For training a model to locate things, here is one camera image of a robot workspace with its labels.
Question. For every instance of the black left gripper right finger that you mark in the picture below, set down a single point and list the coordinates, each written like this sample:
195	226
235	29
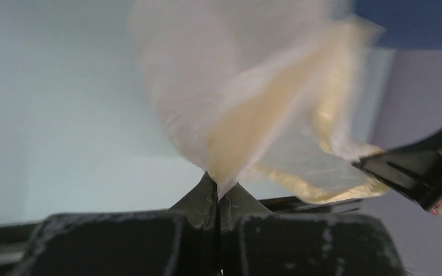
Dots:
256	241

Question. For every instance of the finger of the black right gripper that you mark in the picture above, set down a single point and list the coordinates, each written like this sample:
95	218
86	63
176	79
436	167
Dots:
414	171

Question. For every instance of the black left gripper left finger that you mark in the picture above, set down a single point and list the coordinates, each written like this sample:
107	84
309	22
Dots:
123	243

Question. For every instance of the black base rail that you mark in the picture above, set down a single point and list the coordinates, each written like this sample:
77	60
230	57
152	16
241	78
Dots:
201	234

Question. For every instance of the blue plastic trash bin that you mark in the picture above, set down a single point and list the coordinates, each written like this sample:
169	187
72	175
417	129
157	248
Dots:
407	24

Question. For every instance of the translucent cream plastic trash bag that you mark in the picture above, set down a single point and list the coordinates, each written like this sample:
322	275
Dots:
260	88

